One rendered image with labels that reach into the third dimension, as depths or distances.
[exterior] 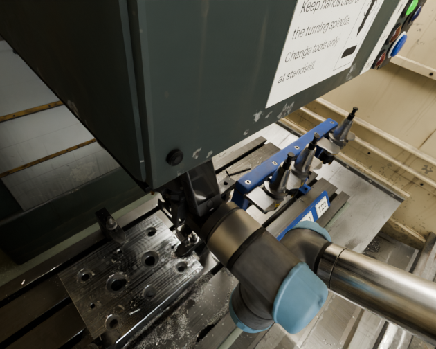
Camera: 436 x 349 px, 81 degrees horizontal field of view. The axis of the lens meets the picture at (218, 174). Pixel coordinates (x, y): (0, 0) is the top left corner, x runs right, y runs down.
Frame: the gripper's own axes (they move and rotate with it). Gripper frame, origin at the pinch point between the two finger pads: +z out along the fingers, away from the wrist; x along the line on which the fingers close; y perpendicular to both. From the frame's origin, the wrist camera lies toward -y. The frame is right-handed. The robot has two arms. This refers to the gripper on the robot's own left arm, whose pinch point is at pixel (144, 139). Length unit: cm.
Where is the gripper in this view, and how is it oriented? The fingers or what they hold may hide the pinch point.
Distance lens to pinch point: 45.8
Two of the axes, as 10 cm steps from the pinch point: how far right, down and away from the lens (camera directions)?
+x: 7.1, -4.4, 5.4
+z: -6.9, -6.0, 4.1
